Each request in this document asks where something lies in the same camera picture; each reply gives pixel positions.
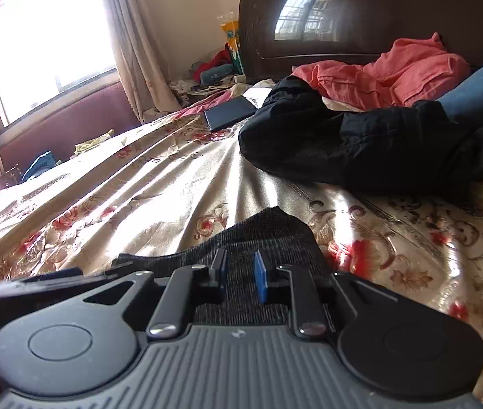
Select clothes pile on nightstand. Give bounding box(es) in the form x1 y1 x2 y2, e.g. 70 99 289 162
168 43 244 107

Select red pink garment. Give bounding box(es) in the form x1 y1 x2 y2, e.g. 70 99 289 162
292 33 471 111

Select dark wooden headboard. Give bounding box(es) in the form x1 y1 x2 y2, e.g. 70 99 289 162
239 0 483 82

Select black crumpled garment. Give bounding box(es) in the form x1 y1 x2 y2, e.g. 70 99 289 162
239 76 483 195

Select maroon window bench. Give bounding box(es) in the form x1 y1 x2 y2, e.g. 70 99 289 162
0 70 140 171

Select blue item on bench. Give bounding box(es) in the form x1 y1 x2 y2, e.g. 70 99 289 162
22 151 57 182

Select yellow green cloth on bench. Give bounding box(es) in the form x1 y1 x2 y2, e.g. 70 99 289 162
73 129 115 157

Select floral satin bedspread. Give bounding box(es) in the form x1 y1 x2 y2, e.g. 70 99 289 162
0 77 483 401

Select dark grey checked pants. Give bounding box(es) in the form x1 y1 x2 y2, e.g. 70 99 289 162
112 207 332 326

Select orange green box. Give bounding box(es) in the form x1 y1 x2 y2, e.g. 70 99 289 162
217 12 244 74

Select right beige curtain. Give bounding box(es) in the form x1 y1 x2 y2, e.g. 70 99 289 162
105 0 180 124

